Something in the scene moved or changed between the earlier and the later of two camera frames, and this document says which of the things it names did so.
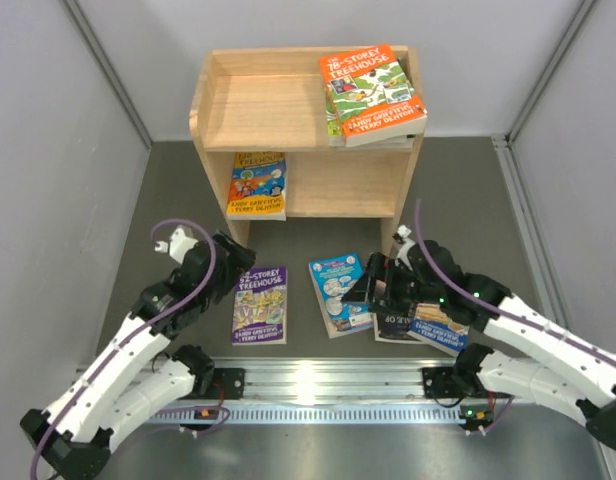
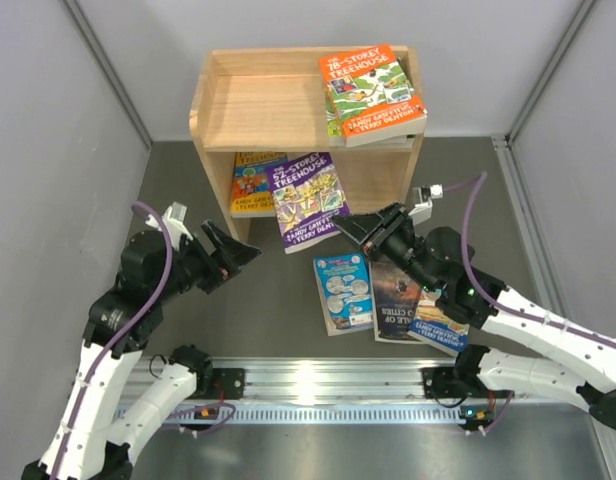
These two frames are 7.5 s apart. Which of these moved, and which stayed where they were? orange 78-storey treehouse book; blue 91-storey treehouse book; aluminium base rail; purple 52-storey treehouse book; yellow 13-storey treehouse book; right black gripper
Moved: purple 52-storey treehouse book; right black gripper
Stayed: aluminium base rail; orange 78-storey treehouse book; yellow 13-storey treehouse book; blue 91-storey treehouse book
